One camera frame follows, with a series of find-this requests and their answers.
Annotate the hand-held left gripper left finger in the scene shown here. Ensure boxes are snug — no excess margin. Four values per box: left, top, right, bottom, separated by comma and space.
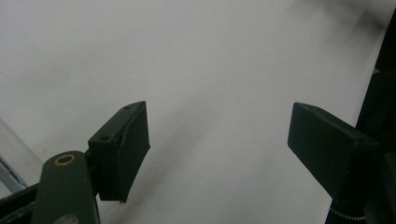
84, 100, 151, 204

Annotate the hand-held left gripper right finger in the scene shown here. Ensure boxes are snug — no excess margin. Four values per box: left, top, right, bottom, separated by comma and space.
287, 102, 379, 203

